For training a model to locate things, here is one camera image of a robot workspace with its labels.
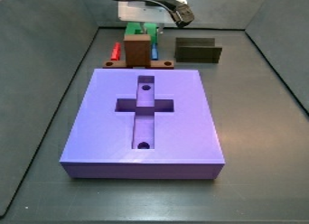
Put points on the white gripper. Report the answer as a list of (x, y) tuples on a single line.
[(140, 12)]

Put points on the green U-shaped block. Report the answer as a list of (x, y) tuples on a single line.
[(151, 29)]

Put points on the purple board with cross slot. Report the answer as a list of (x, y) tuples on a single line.
[(144, 128)]

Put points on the brown inverted T block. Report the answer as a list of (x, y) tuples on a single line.
[(138, 55)]

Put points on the blue peg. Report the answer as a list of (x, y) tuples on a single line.
[(155, 52)]

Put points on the red peg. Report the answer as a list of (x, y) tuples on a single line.
[(116, 53)]

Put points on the black angle bracket fixture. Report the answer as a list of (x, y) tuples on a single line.
[(197, 50)]

